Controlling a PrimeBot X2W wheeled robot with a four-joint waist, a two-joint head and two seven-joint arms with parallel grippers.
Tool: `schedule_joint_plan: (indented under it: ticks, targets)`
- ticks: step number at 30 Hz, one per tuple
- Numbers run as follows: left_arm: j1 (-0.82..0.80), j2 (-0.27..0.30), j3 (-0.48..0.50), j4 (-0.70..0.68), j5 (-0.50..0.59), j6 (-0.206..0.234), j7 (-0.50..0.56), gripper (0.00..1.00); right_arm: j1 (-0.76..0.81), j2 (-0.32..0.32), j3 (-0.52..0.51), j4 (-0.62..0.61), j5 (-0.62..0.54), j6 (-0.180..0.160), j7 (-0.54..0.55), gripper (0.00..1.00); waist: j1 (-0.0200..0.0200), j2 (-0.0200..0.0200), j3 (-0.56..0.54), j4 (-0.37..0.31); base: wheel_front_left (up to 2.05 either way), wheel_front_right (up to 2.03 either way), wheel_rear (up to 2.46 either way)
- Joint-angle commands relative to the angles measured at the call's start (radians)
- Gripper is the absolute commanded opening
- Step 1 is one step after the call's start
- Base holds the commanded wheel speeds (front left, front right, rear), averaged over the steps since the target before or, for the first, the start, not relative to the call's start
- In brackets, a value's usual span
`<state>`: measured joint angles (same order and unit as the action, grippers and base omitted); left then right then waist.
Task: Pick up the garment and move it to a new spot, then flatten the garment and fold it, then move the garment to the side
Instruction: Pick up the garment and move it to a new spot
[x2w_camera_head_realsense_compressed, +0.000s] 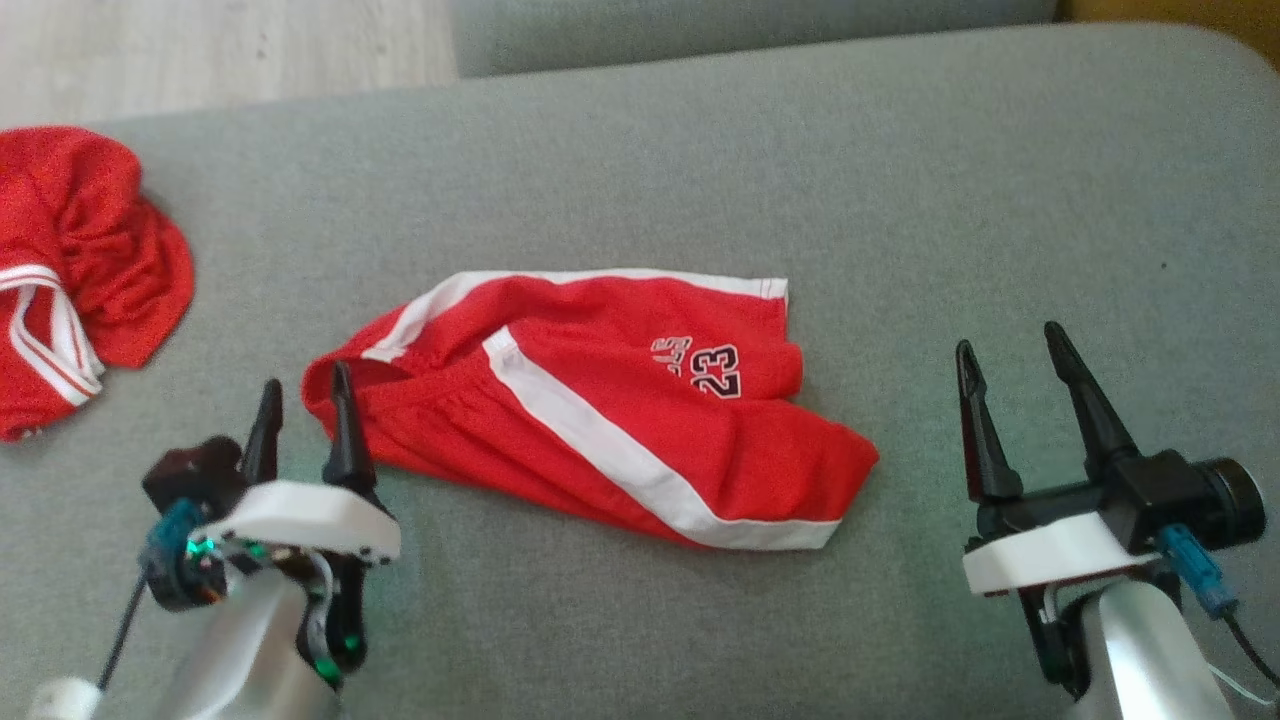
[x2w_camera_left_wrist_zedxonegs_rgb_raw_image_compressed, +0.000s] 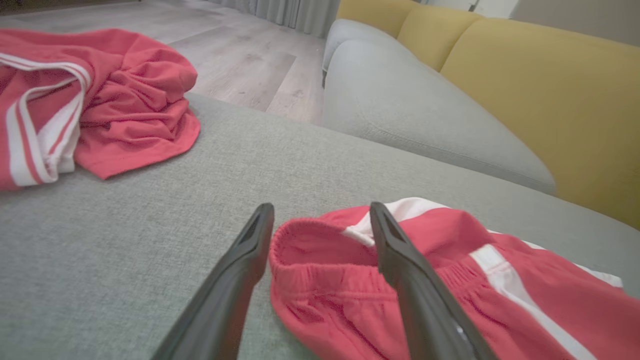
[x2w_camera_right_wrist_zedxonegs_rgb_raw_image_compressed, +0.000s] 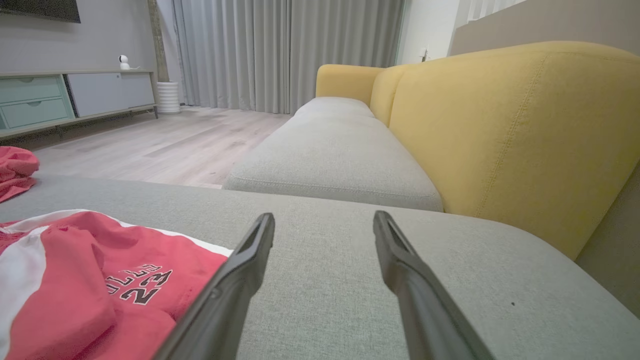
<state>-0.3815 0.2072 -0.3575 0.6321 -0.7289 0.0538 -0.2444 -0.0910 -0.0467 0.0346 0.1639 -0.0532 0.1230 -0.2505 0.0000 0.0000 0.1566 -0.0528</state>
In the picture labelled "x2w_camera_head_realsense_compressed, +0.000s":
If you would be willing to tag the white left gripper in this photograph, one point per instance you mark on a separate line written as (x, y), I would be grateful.
(300, 515)

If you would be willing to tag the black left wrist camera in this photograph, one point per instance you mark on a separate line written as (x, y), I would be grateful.
(190, 470)

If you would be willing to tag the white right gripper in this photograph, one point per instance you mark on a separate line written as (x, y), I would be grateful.
(1050, 555)

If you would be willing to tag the grey fabric sofa seat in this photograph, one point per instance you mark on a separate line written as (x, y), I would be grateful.
(900, 200)

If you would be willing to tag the red basketball shorts white stripe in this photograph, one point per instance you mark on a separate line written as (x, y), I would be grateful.
(600, 400)

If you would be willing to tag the grey sofa back cushion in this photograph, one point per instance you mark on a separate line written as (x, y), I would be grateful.
(750, 30)

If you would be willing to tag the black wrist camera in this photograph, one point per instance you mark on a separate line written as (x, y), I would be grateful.
(1190, 490)
(190, 470)

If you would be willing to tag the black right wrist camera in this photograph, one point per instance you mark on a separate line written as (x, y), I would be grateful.
(1190, 490)

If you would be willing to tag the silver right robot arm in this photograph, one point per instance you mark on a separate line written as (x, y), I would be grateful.
(1150, 660)

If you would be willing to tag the red jersey white sleeves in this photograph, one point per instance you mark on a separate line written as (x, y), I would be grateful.
(90, 250)

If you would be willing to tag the yellow sofa cushion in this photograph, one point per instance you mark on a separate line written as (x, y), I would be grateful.
(1180, 15)

